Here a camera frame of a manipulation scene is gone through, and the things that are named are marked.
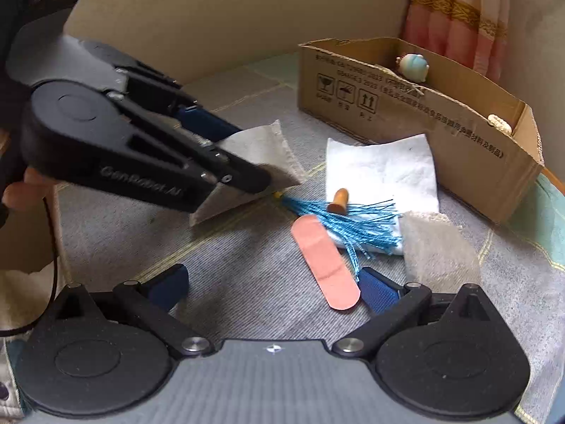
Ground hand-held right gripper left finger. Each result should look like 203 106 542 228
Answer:
44 264 215 358

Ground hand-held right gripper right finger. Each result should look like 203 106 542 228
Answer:
332 267 504 356

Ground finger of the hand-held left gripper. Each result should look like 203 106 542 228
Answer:
84 42 241 142
103 92 272 194

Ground small fabric sachet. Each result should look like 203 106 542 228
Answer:
190 119 306 227

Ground pink adhesive bandage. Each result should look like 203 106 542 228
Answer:
290 214 362 311

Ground blue thread tassel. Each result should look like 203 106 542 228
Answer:
274 192 404 281

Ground grey fabric pouch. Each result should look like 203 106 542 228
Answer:
399 211 483 285

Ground small orange peg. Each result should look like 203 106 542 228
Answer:
327 188 351 215

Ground white cloth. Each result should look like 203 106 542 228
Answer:
326 134 441 257

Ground cardboard box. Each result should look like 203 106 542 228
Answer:
298 37 545 224

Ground blue white round toy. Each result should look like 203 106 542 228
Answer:
395 53 429 82

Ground white hair scrunchie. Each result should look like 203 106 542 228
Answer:
488 114 513 135

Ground person's left hand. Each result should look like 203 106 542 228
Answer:
2 170 51 213

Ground beige cloth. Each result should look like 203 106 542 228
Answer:
0 265 60 341

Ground pink patterned curtain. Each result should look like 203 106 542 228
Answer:
404 0 513 82

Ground black cable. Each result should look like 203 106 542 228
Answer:
0 196 60 336

